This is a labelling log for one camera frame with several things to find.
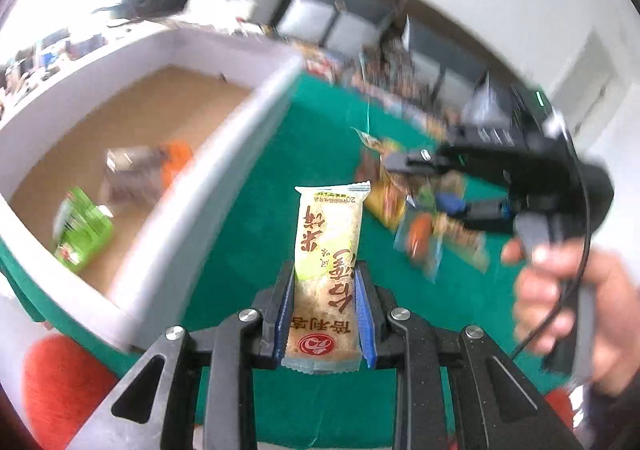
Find grey two-tone strapped pillow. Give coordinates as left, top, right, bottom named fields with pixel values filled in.
left=400, top=15, right=488, bottom=108
left=272, top=0, right=401, bottom=56
left=187, top=0, right=278, bottom=31

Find white door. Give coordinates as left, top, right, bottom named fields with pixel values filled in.
left=550, top=30, right=626, bottom=136

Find dark cloth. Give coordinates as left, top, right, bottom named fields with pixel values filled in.
left=92, top=0, right=196, bottom=23

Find white cardboard box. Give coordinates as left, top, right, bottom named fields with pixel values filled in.
left=0, top=25, right=306, bottom=353

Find dark floral clothes pile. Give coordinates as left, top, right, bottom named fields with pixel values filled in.
left=350, top=37, right=451, bottom=126

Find green snack packet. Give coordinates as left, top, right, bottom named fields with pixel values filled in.
left=52, top=186, right=115, bottom=275

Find red stool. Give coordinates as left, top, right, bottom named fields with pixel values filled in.
left=20, top=334, right=121, bottom=450
left=542, top=387, right=576, bottom=431

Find packet of brown sausages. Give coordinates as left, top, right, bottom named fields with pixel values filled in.
left=440, top=210, right=491, bottom=276

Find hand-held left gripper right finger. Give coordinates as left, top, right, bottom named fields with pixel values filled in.
left=356, top=260, right=586, bottom=450

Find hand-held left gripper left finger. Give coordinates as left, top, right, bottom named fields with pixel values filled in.
left=67, top=260, right=296, bottom=450

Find black cable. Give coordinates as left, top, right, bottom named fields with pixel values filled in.
left=510, top=130, right=593, bottom=361

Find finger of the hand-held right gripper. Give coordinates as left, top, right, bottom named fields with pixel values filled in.
left=435, top=192, right=516, bottom=233
left=385, top=147, right=468, bottom=176

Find cluttered small dark items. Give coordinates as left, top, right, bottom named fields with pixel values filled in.
left=0, top=27, right=108, bottom=106

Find pale rice cracker packet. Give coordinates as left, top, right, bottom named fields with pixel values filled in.
left=280, top=182, right=372, bottom=376

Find green patterned satin cloth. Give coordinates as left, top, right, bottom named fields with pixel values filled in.
left=0, top=75, right=576, bottom=450

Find yellow packet with clear window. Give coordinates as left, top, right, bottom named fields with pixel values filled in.
left=355, top=150, right=408, bottom=231

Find orange packet of brown snacks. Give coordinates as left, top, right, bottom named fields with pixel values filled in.
left=102, top=140, right=193, bottom=206

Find person's right hand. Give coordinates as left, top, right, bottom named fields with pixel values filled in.
left=501, top=237, right=640, bottom=396

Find packet of orange sausages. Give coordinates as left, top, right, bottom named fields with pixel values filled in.
left=394, top=210, right=446, bottom=283

